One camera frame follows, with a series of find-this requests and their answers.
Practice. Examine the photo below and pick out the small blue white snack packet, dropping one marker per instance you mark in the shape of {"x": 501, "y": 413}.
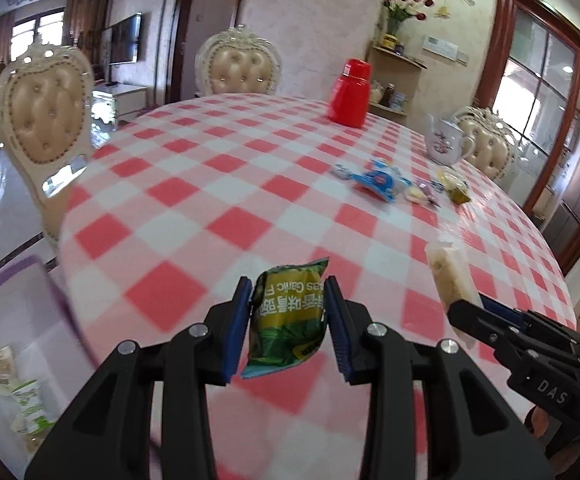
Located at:
{"x": 342, "y": 172}

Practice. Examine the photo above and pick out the red flower bouquet vase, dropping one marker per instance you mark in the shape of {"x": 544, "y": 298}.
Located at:
{"x": 400, "y": 2}

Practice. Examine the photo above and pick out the white floral teapot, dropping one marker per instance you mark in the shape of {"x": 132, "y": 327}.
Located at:
{"x": 445, "y": 142}

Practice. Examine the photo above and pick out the wooden wall shelf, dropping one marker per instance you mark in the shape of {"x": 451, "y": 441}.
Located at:
{"x": 395, "y": 67}

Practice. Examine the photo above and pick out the red thermos jug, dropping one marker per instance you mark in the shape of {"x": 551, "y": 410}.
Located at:
{"x": 350, "y": 95}

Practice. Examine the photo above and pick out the white wafer snack packet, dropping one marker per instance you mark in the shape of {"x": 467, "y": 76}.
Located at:
{"x": 414, "y": 194}

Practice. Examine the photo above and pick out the white tin can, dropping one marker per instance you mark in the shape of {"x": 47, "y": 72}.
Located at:
{"x": 400, "y": 101}

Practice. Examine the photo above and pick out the yellow bun snack packet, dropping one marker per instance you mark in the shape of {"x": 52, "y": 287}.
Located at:
{"x": 449, "y": 178}

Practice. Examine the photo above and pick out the brown glass bottle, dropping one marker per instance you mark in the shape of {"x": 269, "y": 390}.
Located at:
{"x": 389, "y": 94}

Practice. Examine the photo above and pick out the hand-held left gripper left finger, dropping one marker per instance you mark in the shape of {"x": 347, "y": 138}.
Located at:
{"x": 237, "y": 330}

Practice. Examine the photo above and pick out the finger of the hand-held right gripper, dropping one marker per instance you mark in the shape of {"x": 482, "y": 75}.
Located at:
{"x": 502, "y": 310}
{"x": 475, "y": 322}

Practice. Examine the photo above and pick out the white television cabinet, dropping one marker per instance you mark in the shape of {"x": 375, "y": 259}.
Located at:
{"x": 120, "y": 102}

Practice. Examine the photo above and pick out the green pea snack packet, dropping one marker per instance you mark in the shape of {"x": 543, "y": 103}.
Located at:
{"x": 290, "y": 320}

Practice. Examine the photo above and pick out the cream tufted dining chair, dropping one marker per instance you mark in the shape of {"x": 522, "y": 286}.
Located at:
{"x": 45, "y": 115}
{"x": 487, "y": 145}
{"x": 237, "y": 67}

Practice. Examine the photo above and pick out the red checked tablecloth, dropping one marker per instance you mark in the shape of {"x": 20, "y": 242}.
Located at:
{"x": 220, "y": 185}

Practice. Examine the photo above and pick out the blue pig print snack packet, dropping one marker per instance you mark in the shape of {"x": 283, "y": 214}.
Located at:
{"x": 380, "y": 180}

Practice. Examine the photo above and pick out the olive green snack packet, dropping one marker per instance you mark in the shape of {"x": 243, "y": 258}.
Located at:
{"x": 459, "y": 195}

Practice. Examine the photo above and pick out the clear food bag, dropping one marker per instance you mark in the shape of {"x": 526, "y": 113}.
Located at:
{"x": 376, "y": 94}

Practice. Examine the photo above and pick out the purple storage box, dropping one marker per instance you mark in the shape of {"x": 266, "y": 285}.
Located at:
{"x": 20, "y": 310}

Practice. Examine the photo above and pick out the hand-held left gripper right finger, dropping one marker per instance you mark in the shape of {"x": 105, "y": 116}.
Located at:
{"x": 342, "y": 330}

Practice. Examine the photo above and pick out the brown curtain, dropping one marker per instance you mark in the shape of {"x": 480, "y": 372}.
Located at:
{"x": 86, "y": 15}

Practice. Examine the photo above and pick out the wooden glass door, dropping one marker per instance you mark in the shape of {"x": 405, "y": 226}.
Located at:
{"x": 530, "y": 90}

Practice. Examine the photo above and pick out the pink purple snack packet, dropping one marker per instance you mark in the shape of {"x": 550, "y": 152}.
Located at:
{"x": 429, "y": 192}

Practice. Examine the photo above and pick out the wall television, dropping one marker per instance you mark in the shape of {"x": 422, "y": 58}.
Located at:
{"x": 126, "y": 39}

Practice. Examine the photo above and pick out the yellow lidded jar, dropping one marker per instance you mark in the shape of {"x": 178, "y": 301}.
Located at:
{"x": 392, "y": 41}

